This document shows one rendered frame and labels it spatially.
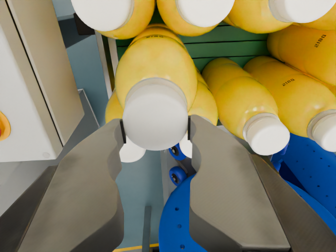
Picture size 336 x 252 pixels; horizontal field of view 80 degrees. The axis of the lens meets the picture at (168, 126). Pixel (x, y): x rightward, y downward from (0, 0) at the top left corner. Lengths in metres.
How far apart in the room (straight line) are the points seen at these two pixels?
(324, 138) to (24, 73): 0.29
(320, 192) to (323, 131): 0.64
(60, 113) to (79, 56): 1.14
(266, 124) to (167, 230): 0.22
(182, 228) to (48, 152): 0.22
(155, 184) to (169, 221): 1.55
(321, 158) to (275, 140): 0.76
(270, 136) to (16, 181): 0.81
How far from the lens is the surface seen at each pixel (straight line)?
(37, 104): 0.22
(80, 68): 1.40
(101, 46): 0.30
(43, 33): 0.25
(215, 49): 0.39
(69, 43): 0.38
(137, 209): 2.18
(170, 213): 0.37
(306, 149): 1.02
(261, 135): 0.22
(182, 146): 0.20
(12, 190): 0.87
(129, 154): 0.21
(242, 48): 0.40
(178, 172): 0.42
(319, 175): 0.93
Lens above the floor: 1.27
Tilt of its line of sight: 58 degrees down
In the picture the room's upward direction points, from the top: 176 degrees clockwise
